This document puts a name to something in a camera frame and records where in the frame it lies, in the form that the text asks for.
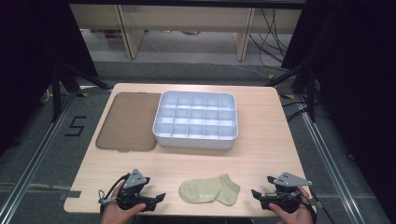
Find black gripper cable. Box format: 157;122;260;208
98;173;131;216
298;186;328;224

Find bundle of black cables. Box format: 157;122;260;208
247;7;291;68

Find beige wooden desk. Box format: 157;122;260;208
69;3;303;62

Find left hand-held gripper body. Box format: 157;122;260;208
116;168;151;212

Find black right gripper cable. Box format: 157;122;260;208
298;186;328;224

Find aluminium floor rail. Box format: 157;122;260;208
294;92;366;224
0;91;79;224

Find white compartment storage box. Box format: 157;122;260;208
151;90;239;150

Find black curtain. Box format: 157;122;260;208
280;0;396;218
0;0;99;157

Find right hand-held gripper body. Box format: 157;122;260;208
261;172;314;215

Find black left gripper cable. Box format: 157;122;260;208
98;173;131;216

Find black metal stand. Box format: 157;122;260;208
50;62;114;123
263;61;318;123

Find light green sock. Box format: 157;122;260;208
177;174;241;207

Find person's right hand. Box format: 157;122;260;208
268;186;314;224

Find person's left hand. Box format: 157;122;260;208
100;181;148;224

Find brown translucent box lid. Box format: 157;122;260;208
95;91;163;153

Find black floor cables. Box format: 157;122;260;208
280;98;329;123

